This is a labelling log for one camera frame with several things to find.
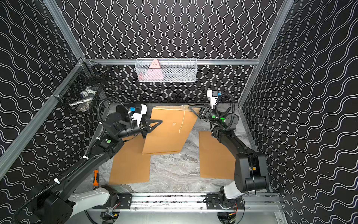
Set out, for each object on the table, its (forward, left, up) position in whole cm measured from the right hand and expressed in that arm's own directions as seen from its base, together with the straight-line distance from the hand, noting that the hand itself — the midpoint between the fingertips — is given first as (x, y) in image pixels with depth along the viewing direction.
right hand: (188, 107), depth 66 cm
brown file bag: (-8, +9, -12) cm, 17 cm away
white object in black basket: (+18, +62, -9) cm, 65 cm away
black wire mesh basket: (+20, +65, -7) cm, 69 cm away
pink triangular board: (+32, +21, -2) cm, 39 cm away
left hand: (-6, +13, -1) cm, 14 cm away
